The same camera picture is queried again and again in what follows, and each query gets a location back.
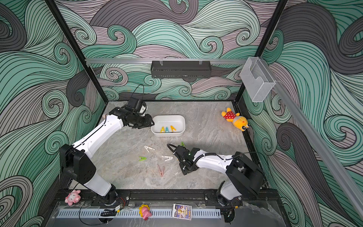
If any black corner frame post right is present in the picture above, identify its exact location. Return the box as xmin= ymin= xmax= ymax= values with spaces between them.
xmin=235 ymin=1 xmax=288 ymax=104

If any white plastic storage box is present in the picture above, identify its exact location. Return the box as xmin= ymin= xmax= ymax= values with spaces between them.
xmin=151 ymin=115 xmax=186 ymax=137

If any aluminium rail back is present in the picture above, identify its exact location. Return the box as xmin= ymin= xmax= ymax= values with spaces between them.
xmin=85 ymin=58 xmax=247 ymax=65

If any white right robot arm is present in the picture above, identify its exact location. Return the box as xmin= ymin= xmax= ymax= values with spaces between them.
xmin=167 ymin=144 xmax=265 ymax=206

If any black wall tray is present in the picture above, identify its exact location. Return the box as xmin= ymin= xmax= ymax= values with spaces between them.
xmin=150 ymin=61 xmax=212 ymax=79

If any aluminium rail right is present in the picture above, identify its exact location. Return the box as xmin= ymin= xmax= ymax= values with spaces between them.
xmin=265 ymin=58 xmax=363 ymax=215

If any pink clothespin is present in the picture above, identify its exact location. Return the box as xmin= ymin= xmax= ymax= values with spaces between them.
xmin=157 ymin=164 xmax=164 ymax=177

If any pink pig plush toy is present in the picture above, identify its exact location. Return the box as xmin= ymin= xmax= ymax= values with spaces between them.
xmin=64 ymin=190 xmax=81 ymax=206

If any clear plastic wall bin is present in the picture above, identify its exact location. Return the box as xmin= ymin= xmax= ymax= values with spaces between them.
xmin=240 ymin=57 xmax=276 ymax=103

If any black corner frame post left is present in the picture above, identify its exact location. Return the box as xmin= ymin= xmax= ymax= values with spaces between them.
xmin=45 ymin=0 xmax=108 ymax=105

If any aluminium rail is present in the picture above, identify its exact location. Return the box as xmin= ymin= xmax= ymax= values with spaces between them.
xmin=265 ymin=58 xmax=363 ymax=215
xmin=85 ymin=58 xmax=247 ymax=65

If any playing card box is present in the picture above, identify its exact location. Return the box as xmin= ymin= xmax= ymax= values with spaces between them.
xmin=172 ymin=203 xmax=192 ymax=220

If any yellow plush bear toy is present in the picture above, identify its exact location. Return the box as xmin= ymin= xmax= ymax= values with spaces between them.
xmin=221 ymin=108 xmax=249 ymax=131

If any black corner frame post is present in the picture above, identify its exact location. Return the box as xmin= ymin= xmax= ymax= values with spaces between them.
xmin=45 ymin=0 xmax=108 ymax=105
xmin=235 ymin=1 xmax=288 ymax=104

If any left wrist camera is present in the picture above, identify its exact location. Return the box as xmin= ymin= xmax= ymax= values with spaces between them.
xmin=127 ymin=97 xmax=147 ymax=115

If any white slotted cable duct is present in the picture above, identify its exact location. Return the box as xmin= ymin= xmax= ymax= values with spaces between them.
xmin=56 ymin=209 xmax=222 ymax=220

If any pink yellow plush toy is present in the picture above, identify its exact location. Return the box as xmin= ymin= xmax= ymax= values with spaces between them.
xmin=139 ymin=204 xmax=152 ymax=220

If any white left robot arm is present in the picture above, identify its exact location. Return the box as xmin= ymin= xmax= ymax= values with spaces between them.
xmin=59 ymin=107 xmax=155 ymax=206

